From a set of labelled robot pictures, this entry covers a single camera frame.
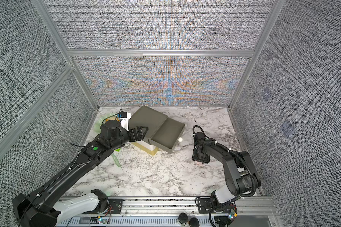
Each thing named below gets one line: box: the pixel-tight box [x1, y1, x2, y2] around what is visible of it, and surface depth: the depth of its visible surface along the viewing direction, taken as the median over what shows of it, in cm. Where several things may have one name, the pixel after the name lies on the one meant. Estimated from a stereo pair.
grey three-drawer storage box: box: [128, 105, 186, 154], surface depth 85 cm
